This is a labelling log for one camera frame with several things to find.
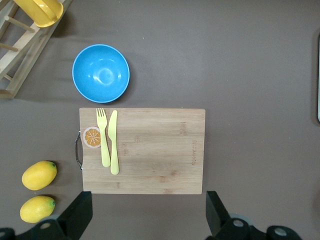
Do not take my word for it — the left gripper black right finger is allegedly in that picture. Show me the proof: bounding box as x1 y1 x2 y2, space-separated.
205 190 266 240

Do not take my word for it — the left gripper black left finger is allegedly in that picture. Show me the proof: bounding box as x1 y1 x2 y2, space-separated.
14 190 94 240

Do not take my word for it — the yellow lemon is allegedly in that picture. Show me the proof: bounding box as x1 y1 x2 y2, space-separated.
21 160 58 192
19 195 56 224

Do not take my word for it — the yellow plastic fork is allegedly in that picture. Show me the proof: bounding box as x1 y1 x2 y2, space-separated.
96 107 112 168

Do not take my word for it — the orange slice coaster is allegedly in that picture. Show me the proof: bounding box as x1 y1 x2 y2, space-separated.
82 126 103 150

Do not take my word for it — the yellow plastic knife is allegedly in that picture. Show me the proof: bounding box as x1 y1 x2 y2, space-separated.
107 109 120 176

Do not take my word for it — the bamboo cutting board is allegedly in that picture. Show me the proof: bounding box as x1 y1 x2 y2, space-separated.
74 107 206 195

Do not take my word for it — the blue bowl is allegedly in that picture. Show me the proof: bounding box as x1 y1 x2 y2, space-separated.
72 44 131 104

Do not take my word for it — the wooden peg rack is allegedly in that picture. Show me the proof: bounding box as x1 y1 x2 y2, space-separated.
0 0 74 99

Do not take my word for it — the cream tray with bear print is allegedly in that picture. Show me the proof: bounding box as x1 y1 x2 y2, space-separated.
316 33 320 123

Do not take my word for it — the yellow mug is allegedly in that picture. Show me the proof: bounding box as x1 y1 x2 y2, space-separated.
12 0 65 28

